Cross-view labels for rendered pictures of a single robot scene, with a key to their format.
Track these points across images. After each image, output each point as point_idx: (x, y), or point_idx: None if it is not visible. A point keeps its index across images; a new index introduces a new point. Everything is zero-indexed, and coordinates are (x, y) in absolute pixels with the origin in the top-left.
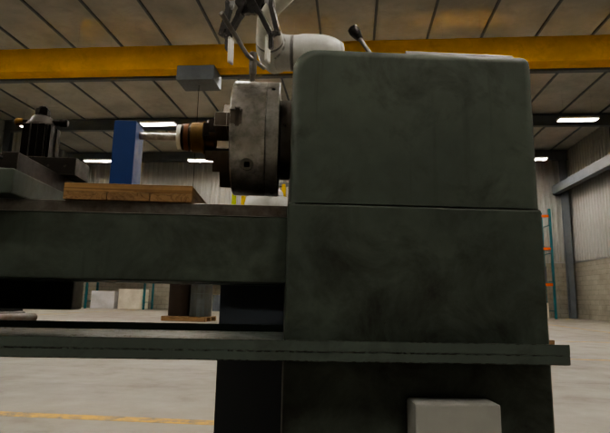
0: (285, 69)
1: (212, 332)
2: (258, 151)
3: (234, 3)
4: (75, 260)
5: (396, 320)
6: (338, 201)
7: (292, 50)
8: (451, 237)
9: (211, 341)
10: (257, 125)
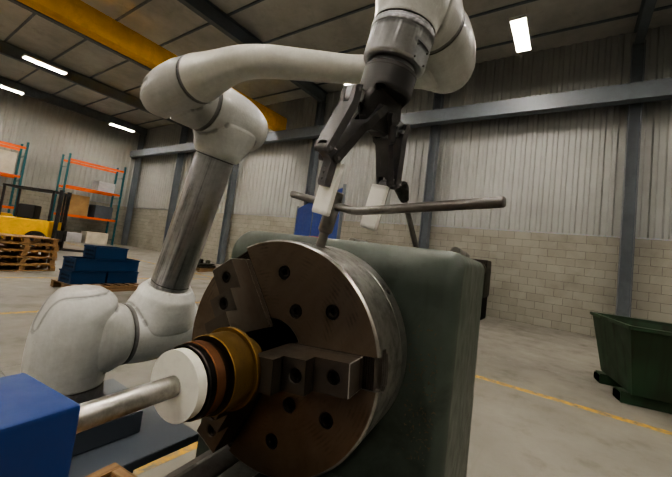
0: (189, 125)
1: None
2: (378, 421)
3: (363, 97)
4: None
5: None
6: (450, 476)
7: (220, 109)
8: (463, 452)
9: None
10: (394, 380)
